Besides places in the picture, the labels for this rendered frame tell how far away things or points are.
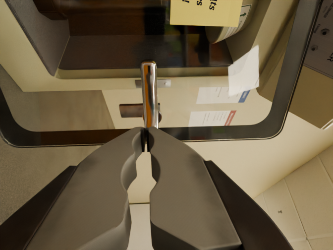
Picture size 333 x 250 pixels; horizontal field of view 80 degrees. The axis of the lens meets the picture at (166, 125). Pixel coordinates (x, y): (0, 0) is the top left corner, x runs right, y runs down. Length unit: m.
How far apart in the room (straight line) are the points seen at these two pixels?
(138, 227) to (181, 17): 3.00
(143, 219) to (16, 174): 2.75
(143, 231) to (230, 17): 3.00
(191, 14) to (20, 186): 0.42
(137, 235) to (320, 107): 2.90
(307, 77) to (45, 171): 0.56
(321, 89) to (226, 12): 0.22
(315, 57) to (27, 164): 0.54
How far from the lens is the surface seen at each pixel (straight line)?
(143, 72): 0.20
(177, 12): 0.25
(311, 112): 0.43
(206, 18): 0.25
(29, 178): 0.51
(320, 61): 0.38
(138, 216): 3.15
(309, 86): 0.41
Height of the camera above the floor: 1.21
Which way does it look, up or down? 2 degrees up
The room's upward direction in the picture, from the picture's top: 88 degrees clockwise
